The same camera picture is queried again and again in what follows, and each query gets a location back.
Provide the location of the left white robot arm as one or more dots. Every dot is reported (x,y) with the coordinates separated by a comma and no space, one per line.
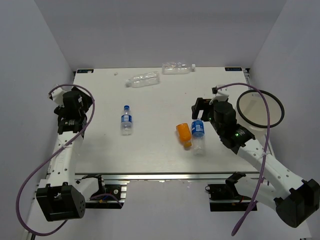
(64,197)

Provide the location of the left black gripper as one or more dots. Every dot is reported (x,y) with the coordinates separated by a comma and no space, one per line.
(86,101)

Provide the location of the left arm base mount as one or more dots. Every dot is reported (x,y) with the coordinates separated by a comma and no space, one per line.
(111,195)

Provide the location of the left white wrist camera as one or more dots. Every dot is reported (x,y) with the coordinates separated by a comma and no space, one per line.
(56,94)

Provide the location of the white bin with black rim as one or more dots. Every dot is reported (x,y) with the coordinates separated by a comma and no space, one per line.
(251,109)

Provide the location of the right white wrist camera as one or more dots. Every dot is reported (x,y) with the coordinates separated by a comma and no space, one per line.
(220,94)

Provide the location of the right black logo sticker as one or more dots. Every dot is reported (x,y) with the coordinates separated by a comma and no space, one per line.
(233,69)

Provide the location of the orange juice bottle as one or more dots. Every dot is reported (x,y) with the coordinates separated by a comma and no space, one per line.
(184,135)

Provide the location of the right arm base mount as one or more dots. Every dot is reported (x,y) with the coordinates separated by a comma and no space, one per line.
(223,197)

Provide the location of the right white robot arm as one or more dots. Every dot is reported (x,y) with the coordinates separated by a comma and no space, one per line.
(293,198)

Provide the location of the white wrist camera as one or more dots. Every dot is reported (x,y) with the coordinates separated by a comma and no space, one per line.
(220,94)
(56,94)

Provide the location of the left black logo sticker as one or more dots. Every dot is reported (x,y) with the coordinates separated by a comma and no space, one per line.
(85,71)

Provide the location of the black logo sticker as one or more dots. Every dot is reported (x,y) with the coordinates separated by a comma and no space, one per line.
(85,71)
(233,69)

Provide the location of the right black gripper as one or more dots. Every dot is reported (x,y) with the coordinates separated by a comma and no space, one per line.
(200,104)

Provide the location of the small blue-label water bottle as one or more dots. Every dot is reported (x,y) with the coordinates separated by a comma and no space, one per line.
(126,124)

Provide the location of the clear bottle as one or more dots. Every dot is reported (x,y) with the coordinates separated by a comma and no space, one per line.
(143,80)
(177,68)

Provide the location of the clear bottle back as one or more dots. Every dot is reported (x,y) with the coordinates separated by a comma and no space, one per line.
(177,68)

